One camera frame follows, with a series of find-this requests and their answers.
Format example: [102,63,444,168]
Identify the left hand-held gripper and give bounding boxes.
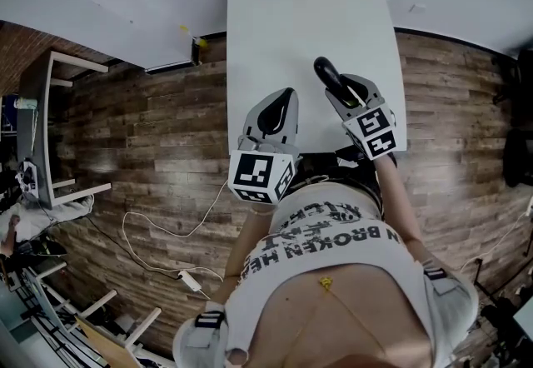
[227,87,301,206]

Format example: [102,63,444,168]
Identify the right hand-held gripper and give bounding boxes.
[324,74,396,161]

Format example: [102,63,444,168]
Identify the person's right forearm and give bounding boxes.
[372,152,426,263]

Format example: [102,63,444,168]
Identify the person's left forearm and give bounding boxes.
[222,203,279,296]

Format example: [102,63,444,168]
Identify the white rectangular table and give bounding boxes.
[226,0,407,159]

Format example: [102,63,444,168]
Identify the black shorts with belt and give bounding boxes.
[293,152,384,213]

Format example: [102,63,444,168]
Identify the white printed shirt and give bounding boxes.
[172,182,480,368]

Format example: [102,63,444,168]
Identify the black office chair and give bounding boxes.
[502,127,533,189]
[493,47,533,126]

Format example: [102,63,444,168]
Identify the white power strip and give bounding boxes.
[177,269,201,291]

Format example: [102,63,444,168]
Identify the black tripod stand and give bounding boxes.
[473,258,513,301]

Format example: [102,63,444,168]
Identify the person's bare chest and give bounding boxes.
[260,264,432,368]

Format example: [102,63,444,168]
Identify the grey side table white legs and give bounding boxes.
[16,50,112,211]

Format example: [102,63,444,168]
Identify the white device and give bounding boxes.
[15,157,41,199]

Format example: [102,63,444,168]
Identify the wooden top white leg table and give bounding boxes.
[74,289,163,368]

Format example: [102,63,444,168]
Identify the white metal rack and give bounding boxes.
[0,261,105,368]

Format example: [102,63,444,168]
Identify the gold necklace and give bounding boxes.
[291,276,388,359]

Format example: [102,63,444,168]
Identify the long white floor cable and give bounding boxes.
[122,182,229,300]

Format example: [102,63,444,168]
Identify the black floor cable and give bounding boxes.
[88,215,181,279]

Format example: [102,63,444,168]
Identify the thin white cable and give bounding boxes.
[460,211,533,271]

